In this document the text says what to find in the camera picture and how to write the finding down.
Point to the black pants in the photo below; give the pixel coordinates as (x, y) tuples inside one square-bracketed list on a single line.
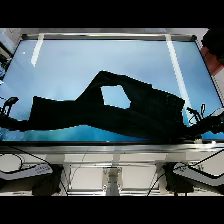
[(150, 110)]

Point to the silver frame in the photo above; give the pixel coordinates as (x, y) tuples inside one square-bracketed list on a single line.
[(100, 148)]

